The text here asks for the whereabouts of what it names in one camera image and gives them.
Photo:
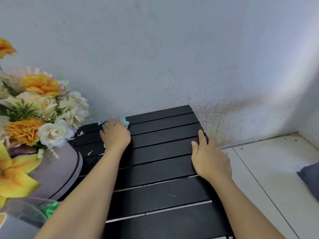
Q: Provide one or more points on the person's left hand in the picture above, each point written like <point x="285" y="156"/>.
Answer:
<point x="116" y="136"/>

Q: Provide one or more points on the person's right hand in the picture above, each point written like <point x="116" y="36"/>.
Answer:
<point x="211" y="160"/>

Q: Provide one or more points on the person's right thumb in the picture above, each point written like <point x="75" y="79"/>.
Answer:
<point x="195" y="150"/>

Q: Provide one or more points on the person's left fingers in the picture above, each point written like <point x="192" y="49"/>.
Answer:
<point x="109" y="125"/>

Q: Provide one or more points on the teal cleaning cloth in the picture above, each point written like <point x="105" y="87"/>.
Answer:
<point x="123" y="121"/>

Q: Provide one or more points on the black slatted table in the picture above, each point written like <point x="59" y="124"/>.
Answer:
<point x="159" y="171"/>

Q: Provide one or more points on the person's right forearm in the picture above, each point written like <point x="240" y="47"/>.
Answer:
<point x="239" y="209"/>

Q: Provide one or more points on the person's left forearm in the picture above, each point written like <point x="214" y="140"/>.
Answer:
<point x="84" y="191"/>

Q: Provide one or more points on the scattered white petal scraps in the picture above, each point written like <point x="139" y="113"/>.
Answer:
<point x="80" y="133"/>

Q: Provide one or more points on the round pink flower box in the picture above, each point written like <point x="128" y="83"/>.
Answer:
<point x="56" y="169"/>

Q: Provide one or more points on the artificial flower bouquet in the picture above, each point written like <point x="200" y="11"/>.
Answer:
<point x="37" y="107"/>

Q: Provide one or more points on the yellow ribbon bow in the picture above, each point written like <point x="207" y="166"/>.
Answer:
<point x="12" y="176"/>

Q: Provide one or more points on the clear plastic wrap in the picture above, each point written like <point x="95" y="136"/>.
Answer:
<point x="32" y="211"/>

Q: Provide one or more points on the grey cushion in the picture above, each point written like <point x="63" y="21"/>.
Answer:
<point x="310" y="179"/>

